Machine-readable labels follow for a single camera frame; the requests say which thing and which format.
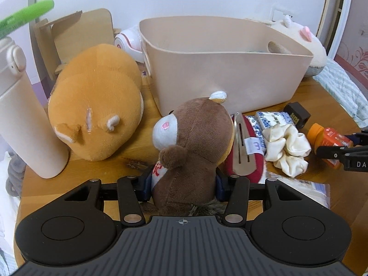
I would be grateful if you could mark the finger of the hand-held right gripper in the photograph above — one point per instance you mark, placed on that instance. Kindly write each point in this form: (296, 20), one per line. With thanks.
(330, 151)
(358, 138)

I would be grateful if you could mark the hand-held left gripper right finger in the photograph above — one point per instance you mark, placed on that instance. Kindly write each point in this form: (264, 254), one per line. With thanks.
(220, 187)

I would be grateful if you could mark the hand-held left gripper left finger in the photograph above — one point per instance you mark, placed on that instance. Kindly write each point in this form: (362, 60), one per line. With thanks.
(145, 187)

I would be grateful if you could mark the orange bottle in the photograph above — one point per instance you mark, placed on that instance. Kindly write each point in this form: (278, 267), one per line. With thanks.
(325, 138)

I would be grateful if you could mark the dark brown small box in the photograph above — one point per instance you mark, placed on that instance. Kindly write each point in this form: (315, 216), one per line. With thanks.
(297, 115)

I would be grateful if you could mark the brown raccoon plush toy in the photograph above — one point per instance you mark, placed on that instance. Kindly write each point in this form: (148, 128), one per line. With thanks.
(195, 138)

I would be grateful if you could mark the beige plastic container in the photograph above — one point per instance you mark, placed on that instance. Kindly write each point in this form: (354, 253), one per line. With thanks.
(218, 77)

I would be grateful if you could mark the red plush pouch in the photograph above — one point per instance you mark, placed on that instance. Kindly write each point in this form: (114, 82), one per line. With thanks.
(256, 164)

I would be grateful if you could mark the cream satin scrunchie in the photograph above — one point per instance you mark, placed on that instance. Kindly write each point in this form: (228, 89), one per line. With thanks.
(287, 146)

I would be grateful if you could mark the clear plastic packet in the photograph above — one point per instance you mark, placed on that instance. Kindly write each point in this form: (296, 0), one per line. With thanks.
(304, 189)

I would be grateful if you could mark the silver metal hair clip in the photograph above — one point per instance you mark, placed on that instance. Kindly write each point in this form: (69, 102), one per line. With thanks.
(241, 138)

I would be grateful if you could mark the striped light blue bedding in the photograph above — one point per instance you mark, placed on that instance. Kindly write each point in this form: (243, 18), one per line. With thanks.
(345, 86)

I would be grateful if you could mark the white plush toy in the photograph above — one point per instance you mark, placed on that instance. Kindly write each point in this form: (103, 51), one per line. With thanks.
(312, 49)

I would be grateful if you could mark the orange dog plush toy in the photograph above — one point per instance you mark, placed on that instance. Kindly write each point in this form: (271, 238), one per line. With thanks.
(97, 97)

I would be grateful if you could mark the grey cloth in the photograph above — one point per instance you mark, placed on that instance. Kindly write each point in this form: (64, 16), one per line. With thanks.
(14, 175)

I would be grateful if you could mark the beige thermos bottle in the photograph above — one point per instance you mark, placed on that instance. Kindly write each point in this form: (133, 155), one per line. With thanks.
(26, 126)

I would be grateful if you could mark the white pink headphones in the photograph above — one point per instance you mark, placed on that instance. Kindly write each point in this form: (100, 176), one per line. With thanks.
(130, 41)

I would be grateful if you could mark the wooden board stand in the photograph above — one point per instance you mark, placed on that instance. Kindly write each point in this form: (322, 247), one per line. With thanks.
(83, 31)

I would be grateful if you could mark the green marker pen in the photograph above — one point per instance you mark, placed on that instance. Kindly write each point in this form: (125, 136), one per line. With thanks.
(28, 13)

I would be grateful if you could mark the white curved frame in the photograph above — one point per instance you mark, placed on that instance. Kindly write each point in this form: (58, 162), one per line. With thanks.
(337, 14)

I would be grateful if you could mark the white wall outlet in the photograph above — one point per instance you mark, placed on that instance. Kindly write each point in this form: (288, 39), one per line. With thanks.
(280, 13)

